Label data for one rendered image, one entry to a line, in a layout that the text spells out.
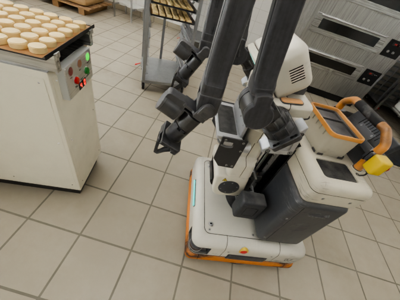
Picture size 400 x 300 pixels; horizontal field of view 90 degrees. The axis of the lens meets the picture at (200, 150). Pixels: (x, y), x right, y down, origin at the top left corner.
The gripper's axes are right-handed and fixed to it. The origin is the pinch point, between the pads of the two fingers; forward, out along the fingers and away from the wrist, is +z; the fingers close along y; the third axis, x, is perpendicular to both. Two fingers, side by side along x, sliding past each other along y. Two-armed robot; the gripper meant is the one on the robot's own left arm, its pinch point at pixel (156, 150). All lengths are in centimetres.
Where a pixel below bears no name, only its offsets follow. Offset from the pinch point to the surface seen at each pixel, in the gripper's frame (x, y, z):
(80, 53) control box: -39, -41, 12
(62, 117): -31, -23, 32
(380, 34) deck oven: 217, -271, -151
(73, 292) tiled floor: 12, 27, 81
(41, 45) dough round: -45, -23, 6
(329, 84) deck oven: 247, -280, -72
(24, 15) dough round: -61, -45, 15
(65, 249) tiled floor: 1, 8, 87
